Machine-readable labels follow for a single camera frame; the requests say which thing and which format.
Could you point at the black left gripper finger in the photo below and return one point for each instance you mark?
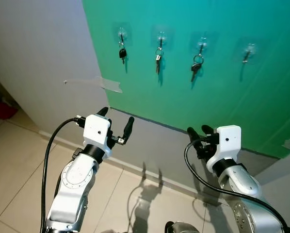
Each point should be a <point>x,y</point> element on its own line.
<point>103,112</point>
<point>129,127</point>

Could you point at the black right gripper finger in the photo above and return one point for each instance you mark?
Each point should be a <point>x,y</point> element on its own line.
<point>208,130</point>
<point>194,135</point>

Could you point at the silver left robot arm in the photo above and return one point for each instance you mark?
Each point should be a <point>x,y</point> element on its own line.
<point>74,179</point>

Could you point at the teal green hook board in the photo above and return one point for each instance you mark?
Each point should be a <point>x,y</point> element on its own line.
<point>184,107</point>

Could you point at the clear adhesive hook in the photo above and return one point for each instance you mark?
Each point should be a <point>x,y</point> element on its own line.
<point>121,34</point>
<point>249,48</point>
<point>202,41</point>
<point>161,36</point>

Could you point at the clear tape strip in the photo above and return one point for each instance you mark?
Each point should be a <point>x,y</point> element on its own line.
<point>111,85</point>

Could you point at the black headed key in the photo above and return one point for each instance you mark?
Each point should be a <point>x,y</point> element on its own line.
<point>122,53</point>

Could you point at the silver key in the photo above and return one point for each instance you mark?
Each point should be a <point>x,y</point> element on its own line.
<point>158,60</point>

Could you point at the robot right leg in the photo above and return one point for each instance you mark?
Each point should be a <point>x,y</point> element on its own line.
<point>181,228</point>

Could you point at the red object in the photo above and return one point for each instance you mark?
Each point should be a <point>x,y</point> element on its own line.
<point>2,110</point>

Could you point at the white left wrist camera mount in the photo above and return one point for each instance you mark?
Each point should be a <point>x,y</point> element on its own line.
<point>96,130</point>

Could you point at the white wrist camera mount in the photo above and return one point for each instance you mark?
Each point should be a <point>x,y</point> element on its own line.
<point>228,141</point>
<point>96,130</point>

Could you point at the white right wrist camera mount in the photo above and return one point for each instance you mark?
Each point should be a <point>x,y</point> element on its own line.
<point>228,141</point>

